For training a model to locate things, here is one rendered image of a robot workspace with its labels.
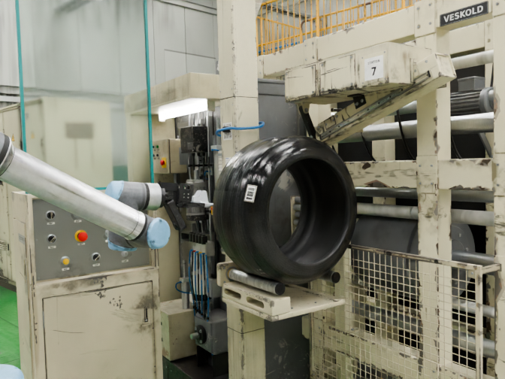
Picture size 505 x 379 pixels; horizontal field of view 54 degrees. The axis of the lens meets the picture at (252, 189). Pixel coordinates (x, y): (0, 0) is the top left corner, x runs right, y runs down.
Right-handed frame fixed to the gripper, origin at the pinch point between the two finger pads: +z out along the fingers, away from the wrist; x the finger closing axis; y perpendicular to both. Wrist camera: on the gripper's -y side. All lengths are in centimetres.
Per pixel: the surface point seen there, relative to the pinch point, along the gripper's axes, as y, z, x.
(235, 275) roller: -28.7, 24.3, 17.5
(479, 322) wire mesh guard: -33, 73, -60
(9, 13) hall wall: 336, 49, 957
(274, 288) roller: -28.8, 24.3, -9.5
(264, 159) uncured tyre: 18.1, 16.3, -8.8
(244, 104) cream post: 44, 29, 27
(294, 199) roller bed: 4, 69, 38
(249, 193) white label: 5.3, 10.2, -10.1
